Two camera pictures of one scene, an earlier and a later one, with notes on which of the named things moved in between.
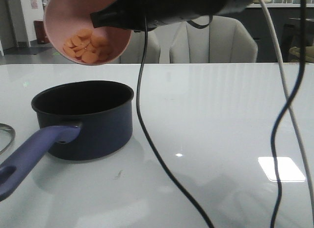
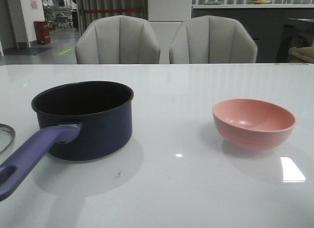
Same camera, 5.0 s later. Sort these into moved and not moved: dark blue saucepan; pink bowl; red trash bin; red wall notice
Moved: pink bowl
Not moved: dark blue saucepan; red trash bin; red wall notice
